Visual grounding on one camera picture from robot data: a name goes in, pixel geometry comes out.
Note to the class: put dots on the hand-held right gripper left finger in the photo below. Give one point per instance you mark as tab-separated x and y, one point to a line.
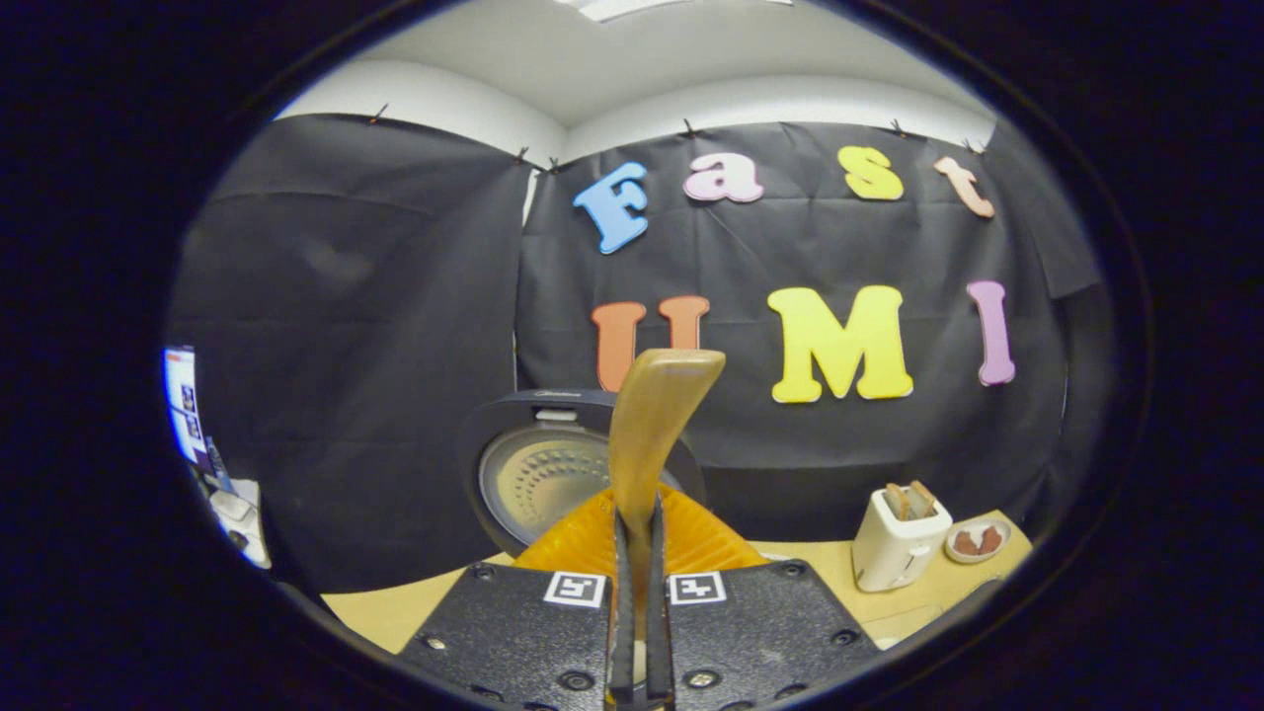
513	632

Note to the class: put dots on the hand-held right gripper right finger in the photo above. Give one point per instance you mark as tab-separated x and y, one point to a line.
770	632

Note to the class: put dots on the dark gray rice cooker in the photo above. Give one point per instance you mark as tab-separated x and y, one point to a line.
533	474

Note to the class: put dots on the wooden spoon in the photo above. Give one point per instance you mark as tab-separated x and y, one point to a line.
657	415

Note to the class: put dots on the white toaster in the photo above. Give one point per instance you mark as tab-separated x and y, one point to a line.
894	553

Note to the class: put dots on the toast slice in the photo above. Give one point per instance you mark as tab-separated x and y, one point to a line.
923	497
897	502

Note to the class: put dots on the brown meat piece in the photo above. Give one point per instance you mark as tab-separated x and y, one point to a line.
989	539
965	543

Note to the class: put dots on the white round plate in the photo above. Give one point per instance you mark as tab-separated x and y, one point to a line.
973	558

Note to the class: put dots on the white side desk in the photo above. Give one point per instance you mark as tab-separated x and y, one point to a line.
255	538

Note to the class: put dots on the white box device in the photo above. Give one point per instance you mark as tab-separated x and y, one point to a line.
231	506

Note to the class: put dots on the black backdrop cloth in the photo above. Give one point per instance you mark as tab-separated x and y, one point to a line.
346	346

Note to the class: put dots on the computer monitor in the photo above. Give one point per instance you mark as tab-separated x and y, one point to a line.
186	405

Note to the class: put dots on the ceiling light panel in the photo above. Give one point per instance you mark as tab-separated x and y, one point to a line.
612	8

